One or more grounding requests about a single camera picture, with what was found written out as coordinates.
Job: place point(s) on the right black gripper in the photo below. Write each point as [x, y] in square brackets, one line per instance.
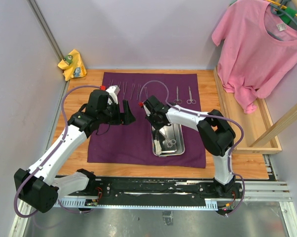
[157, 127]

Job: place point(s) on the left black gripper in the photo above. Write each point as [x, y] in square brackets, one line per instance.
[127, 117]

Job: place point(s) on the steel instrument tray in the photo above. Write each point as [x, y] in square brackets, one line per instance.
[174, 131]

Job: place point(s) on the steel scissors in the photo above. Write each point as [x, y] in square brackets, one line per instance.
[190, 100]
[177, 101]
[169, 142]

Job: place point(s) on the purple surgical wrap cloth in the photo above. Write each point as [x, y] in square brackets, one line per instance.
[132, 144]

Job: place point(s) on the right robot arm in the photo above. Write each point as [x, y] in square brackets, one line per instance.
[215, 132]

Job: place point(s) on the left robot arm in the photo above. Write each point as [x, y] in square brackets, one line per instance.
[53, 160]

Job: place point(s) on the white gauze pad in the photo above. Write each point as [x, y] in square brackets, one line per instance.
[157, 147]

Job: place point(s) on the yellow paper bag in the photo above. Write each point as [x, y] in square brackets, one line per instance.
[72, 66]

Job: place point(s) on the wooden tray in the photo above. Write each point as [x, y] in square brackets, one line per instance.
[254, 124]

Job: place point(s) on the wooden beam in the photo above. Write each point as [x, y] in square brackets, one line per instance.
[280, 125]

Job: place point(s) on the pink t-shirt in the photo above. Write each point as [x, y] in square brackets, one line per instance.
[258, 50]

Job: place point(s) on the grey clothes hanger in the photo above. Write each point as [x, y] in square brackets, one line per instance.
[284, 19]

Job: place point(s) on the yellow hoop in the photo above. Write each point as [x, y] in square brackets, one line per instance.
[296, 14]

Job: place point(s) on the green hanger clip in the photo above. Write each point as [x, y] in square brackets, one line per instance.
[289, 12]

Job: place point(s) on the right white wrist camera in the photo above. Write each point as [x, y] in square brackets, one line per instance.
[147, 111]

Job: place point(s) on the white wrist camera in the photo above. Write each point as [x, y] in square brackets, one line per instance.
[147, 111]
[113, 94]

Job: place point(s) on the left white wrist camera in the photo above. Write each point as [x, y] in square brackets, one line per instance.
[113, 94]

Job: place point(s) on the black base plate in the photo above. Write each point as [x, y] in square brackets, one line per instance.
[155, 192]

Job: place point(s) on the aluminium rail frame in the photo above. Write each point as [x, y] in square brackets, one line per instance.
[268, 191]

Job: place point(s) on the aluminium corner post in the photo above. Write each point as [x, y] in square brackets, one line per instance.
[45, 27]

